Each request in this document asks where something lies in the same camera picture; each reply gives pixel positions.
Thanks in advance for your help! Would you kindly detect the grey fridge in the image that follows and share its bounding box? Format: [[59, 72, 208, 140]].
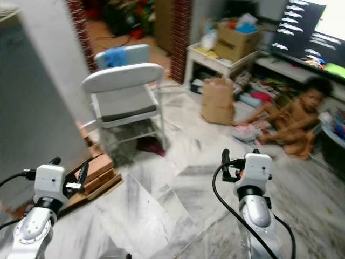
[[0, 8, 91, 196]]

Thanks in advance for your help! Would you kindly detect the pink white cloth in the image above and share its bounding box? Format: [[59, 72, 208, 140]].
[[231, 121, 270, 145]]

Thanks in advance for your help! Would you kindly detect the small child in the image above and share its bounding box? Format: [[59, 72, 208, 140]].
[[231, 77, 335, 160]]

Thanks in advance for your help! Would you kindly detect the brown paper bag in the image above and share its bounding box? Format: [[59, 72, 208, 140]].
[[200, 78, 236, 126]]

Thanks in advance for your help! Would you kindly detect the maroon cloth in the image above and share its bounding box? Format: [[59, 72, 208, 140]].
[[136, 137, 167, 157]]

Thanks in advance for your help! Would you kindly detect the baby seat with toys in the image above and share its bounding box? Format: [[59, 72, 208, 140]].
[[319, 110, 345, 149]]

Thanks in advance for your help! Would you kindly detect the grey metal folding chair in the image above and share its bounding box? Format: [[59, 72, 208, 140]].
[[81, 63, 168, 153], [94, 44, 151, 71]]

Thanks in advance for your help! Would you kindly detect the grey television stand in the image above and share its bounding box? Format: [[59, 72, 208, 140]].
[[248, 57, 345, 100]]

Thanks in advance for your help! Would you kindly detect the white low shelf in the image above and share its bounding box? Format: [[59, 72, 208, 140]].
[[184, 42, 254, 90]]

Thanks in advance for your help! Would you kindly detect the brown cardboard box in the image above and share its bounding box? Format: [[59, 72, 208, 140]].
[[213, 23, 261, 63]]

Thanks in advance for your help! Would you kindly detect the blue cloth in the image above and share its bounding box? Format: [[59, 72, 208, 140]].
[[105, 47, 128, 68]]

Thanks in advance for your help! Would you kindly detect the white plastic bag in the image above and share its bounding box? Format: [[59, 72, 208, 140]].
[[199, 27, 219, 52]]

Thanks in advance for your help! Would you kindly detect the red brick column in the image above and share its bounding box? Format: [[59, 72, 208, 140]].
[[169, 0, 193, 84], [67, 0, 99, 74]]

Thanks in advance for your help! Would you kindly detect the black flat television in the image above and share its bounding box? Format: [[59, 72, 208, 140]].
[[270, 0, 345, 71]]

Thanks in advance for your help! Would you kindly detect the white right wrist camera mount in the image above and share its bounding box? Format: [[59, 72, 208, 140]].
[[240, 153, 272, 188]]

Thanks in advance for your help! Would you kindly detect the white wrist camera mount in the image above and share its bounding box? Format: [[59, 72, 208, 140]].
[[33, 164, 69, 204], [240, 153, 272, 188]]

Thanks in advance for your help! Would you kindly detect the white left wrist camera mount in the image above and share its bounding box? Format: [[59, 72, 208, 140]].
[[33, 164, 69, 204]]

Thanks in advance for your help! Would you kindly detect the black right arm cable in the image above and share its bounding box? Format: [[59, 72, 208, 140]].
[[212, 162, 281, 259], [272, 213, 297, 259]]

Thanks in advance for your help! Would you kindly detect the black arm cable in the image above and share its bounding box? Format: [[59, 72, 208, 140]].
[[0, 217, 17, 230], [0, 169, 36, 189], [272, 213, 297, 259], [212, 162, 281, 259]]

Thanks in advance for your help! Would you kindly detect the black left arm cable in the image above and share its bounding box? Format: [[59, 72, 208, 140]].
[[0, 217, 17, 230], [0, 169, 36, 189]]

